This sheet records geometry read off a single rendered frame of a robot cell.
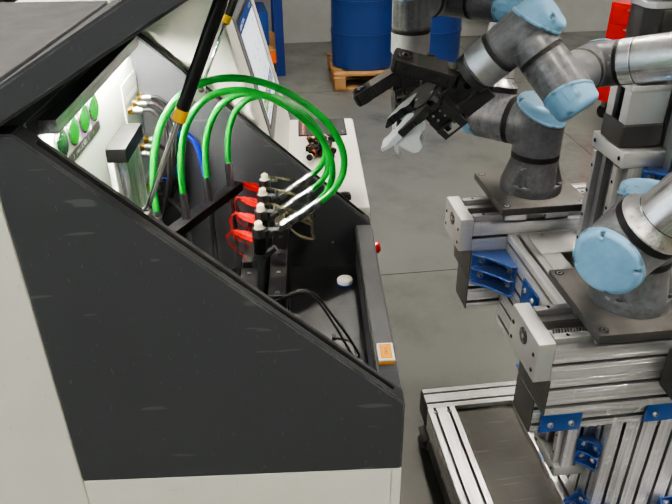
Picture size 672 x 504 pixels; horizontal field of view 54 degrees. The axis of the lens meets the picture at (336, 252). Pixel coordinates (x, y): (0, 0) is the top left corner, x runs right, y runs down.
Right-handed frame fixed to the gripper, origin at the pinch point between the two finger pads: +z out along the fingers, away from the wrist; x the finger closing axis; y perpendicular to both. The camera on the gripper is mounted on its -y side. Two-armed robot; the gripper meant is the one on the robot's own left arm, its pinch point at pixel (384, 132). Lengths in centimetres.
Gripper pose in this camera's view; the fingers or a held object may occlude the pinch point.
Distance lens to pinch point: 125.0
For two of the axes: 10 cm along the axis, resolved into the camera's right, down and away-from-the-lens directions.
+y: 7.5, 5.6, 3.6
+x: 1.6, -6.8, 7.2
